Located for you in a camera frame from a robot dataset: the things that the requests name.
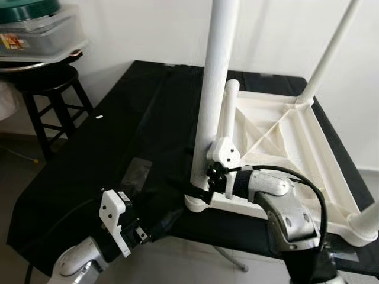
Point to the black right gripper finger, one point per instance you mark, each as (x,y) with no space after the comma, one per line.
(194,192)

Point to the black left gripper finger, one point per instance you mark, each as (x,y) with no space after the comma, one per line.
(167,225)

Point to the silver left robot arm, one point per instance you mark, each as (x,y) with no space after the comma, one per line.
(77,263)

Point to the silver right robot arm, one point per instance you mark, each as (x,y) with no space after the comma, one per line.
(284,219)

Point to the clear tape strip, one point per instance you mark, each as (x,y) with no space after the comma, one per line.
(346,255)
(137,173)

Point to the small white speck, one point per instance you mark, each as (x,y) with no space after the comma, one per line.
(99,116)

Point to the black stool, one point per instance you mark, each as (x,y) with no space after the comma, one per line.
(47,80)

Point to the clear plastic drawer box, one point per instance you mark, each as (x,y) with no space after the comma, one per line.
(41,38)

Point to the green box lid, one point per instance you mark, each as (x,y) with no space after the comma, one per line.
(29,9)

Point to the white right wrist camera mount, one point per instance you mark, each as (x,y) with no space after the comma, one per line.
(225,151)

